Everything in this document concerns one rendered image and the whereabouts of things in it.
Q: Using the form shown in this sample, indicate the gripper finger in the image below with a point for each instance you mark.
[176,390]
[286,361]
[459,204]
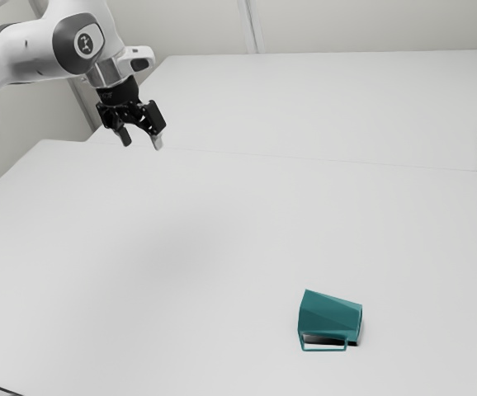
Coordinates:
[155,122]
[124,135]

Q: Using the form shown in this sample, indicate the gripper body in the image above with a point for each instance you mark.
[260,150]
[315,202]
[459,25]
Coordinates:
[119,99]

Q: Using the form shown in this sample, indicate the teal faceted mug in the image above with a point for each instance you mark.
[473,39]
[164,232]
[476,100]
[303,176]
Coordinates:
[329,319]

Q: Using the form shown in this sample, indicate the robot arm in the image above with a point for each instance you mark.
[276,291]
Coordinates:
[24,49]

